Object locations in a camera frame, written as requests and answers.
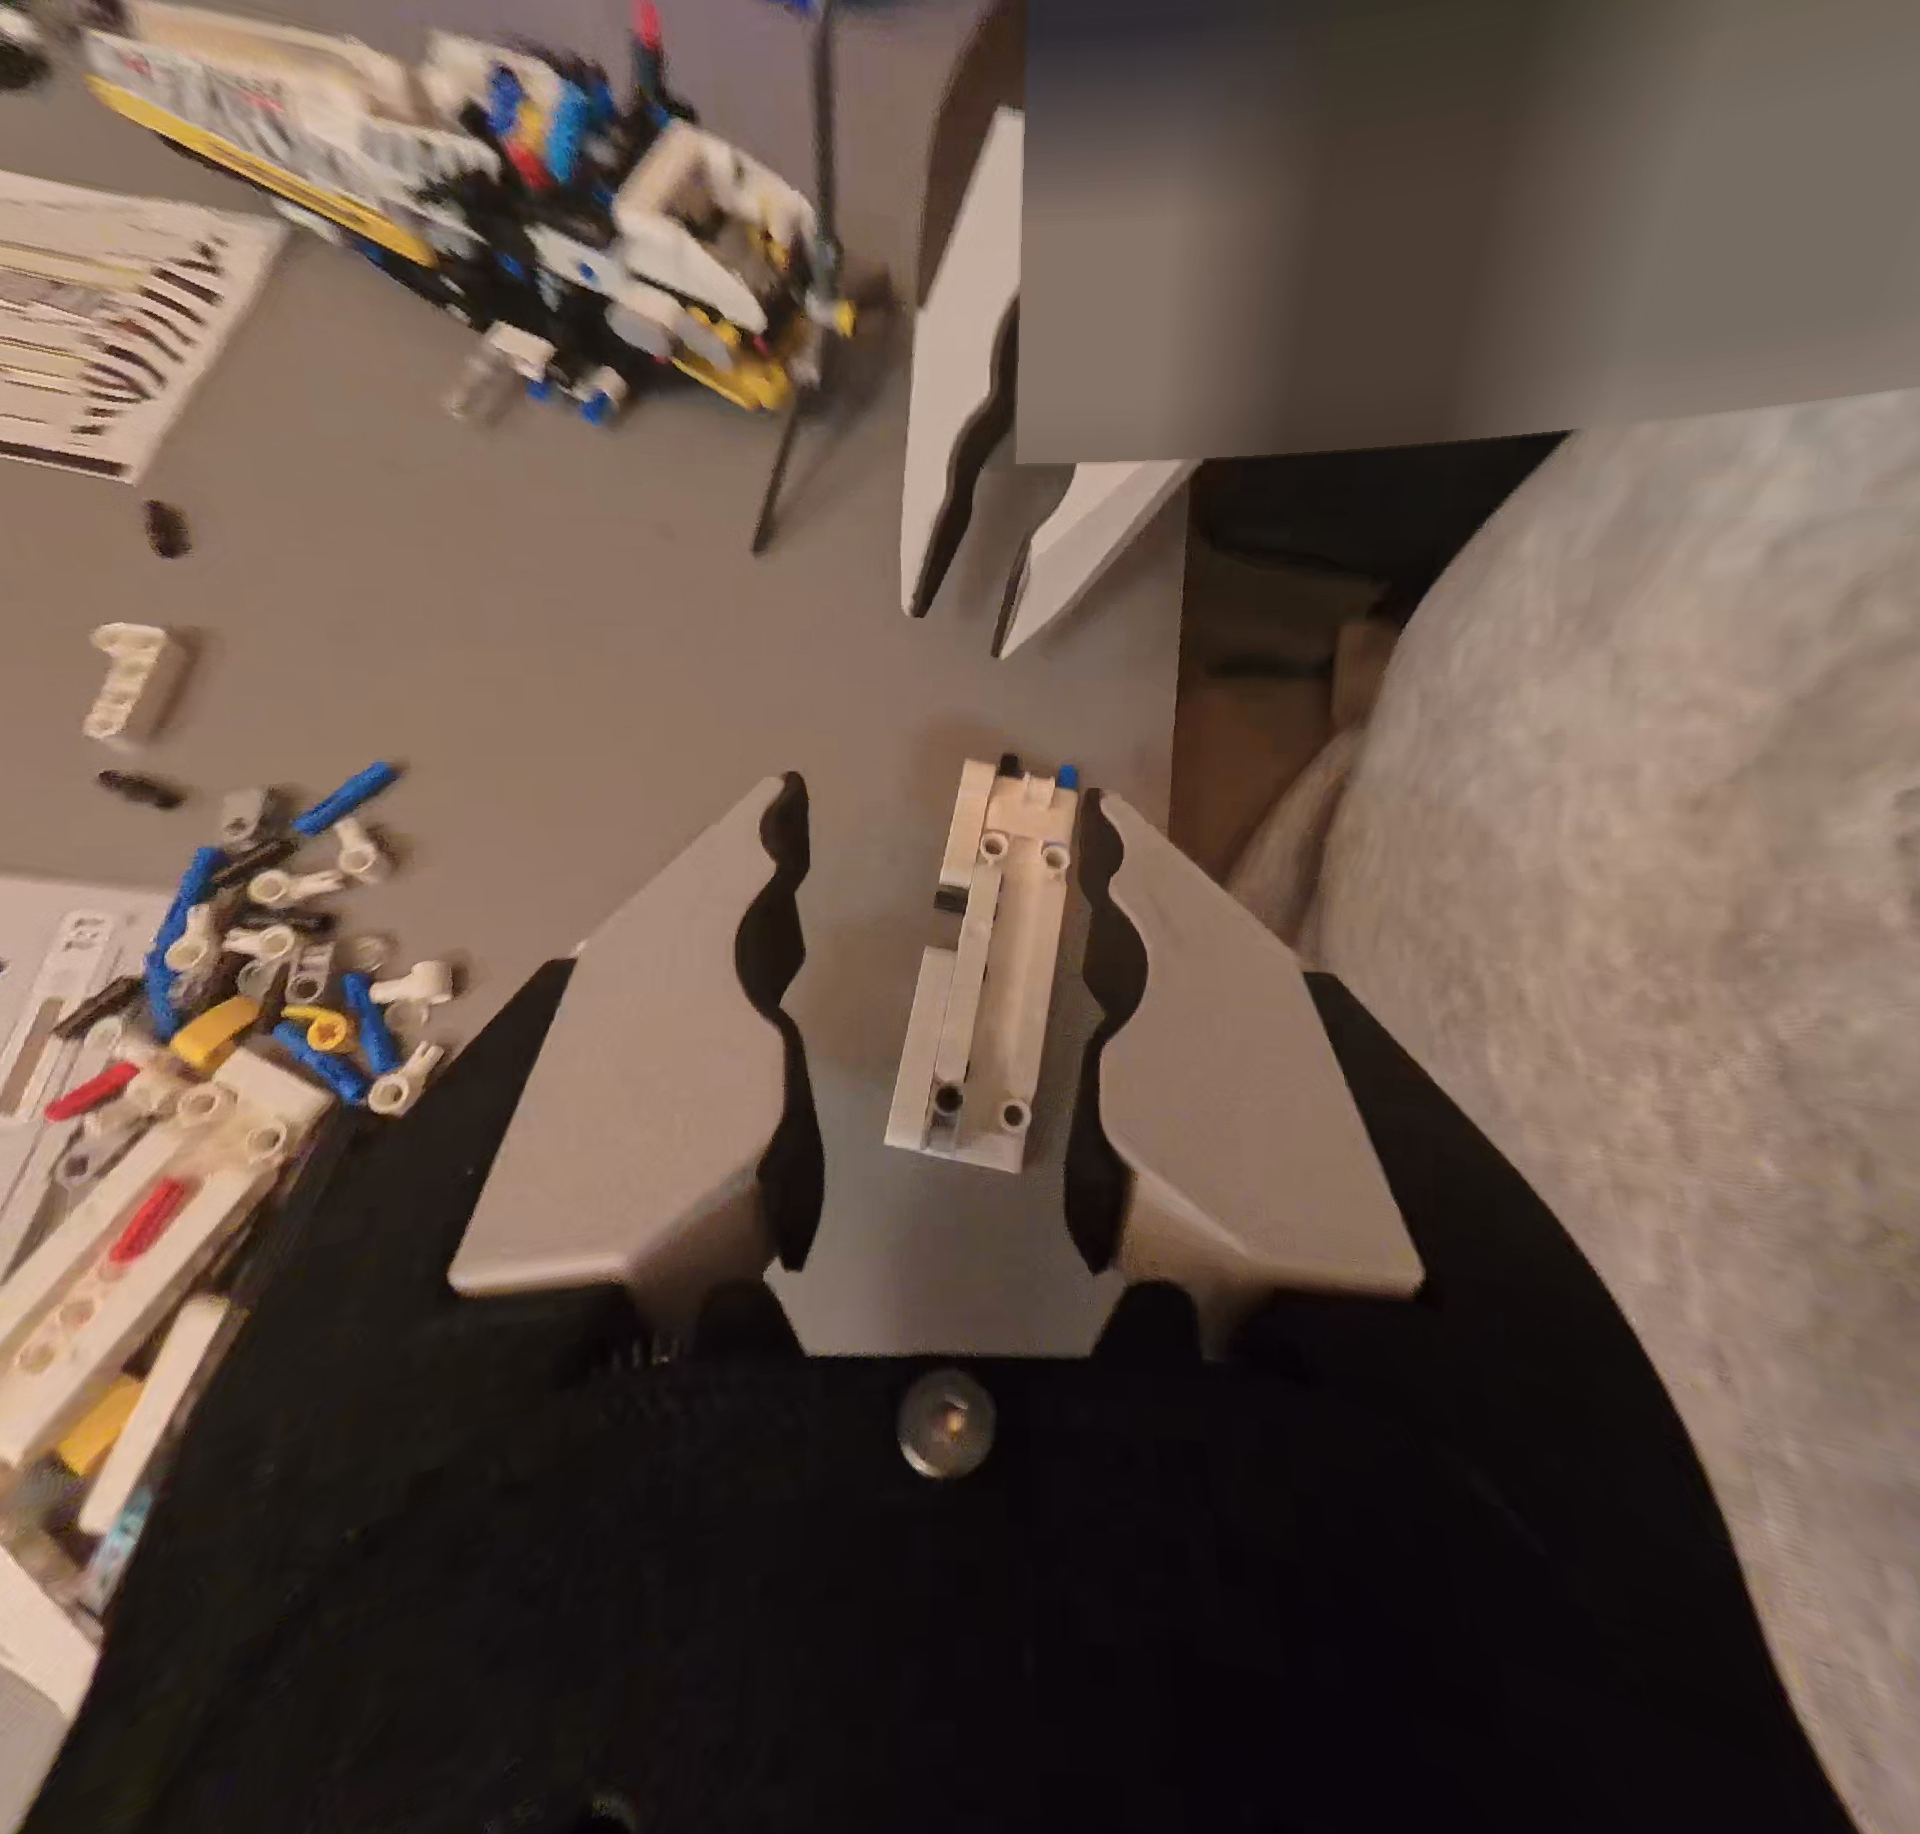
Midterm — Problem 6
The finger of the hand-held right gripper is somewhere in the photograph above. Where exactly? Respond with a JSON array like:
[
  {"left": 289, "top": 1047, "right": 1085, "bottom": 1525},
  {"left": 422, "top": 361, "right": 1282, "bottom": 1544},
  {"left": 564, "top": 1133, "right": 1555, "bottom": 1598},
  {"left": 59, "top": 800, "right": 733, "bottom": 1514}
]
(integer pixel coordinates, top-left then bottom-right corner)
[
  {"left": 988, "top": 458, "right": 1205, "bottom": 662},
  {"left": 899, "top": 106, "right": 1028, "bottom": 624}
]

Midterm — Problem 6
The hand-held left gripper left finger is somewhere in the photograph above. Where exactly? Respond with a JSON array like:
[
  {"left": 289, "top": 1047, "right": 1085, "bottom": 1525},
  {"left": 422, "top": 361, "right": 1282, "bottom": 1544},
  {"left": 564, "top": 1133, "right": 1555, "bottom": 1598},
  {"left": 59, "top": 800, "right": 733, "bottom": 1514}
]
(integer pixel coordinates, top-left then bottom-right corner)
[{"left": 448, "top": 770, "right": 828, "bottom": 1329}]

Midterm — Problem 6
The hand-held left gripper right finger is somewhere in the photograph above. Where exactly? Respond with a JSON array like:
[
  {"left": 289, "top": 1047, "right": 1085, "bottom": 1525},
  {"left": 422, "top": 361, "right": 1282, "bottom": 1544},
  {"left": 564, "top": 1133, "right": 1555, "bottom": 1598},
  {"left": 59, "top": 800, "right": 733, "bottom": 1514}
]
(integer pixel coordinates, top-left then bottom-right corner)
[{"left": 1062, "top": 785, "right": 1428, "bottom": 1344}]

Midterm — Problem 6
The white lego panel assembly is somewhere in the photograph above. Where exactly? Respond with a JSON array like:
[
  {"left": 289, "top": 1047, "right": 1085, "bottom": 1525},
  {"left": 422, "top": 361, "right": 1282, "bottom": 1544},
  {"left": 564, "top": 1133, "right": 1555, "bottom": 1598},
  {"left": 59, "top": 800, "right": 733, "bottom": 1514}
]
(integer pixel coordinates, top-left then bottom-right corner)
[{"left": 883, "top": 753, "right": 1085, "bottom": 1171}]

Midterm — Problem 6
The pile of loose lego pieces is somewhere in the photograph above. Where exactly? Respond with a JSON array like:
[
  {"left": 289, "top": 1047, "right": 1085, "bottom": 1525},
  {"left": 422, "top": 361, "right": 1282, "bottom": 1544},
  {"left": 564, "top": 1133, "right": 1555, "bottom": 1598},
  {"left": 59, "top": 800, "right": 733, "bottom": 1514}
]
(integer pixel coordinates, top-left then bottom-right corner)
[{"left": 0, "top": 758, "right": 454, "bottom": 1581}]

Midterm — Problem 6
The white black lego vehicle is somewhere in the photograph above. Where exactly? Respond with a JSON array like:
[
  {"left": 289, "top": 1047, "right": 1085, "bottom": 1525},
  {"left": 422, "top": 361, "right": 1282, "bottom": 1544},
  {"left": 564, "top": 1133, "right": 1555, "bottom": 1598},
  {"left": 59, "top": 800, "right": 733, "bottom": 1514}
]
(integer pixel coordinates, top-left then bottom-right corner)
[{"left": 77, "top": 0, "right": 864, "bottom": 561}]

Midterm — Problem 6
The white angled lego beam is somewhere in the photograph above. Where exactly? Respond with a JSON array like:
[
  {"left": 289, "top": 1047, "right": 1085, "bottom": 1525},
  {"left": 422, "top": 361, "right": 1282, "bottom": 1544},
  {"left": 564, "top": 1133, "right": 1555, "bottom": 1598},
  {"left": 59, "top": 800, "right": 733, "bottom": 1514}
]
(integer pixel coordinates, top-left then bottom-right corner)
[{"left": 81, "top": 621, "right": 200, "bottom": 745}]

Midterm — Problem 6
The black chair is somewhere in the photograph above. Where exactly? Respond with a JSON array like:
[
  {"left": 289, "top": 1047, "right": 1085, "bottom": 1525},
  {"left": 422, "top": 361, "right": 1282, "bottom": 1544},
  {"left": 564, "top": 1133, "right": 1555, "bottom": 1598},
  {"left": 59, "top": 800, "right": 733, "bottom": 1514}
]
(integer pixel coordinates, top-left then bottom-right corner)
[{"left": 1191, "top": 431, "right": 1568, "bottom": 621}]

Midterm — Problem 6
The open instruction booklet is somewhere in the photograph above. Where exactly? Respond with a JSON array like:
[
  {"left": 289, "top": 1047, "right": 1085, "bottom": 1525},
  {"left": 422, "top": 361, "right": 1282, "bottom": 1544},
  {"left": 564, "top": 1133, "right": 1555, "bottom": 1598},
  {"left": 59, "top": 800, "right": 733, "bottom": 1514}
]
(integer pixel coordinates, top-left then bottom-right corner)
[{"left": 0, "top": 875, "right": 197, "bottom": 1266}]

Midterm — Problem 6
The zebra striped sticker sheet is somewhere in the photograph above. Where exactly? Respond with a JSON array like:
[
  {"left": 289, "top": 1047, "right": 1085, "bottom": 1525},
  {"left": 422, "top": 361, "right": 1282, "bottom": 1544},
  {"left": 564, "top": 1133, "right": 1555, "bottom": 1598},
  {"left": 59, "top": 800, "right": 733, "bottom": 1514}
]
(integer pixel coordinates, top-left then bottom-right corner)
[{"left": 0, "top": 170, "right": 289, "bottom": 486}]

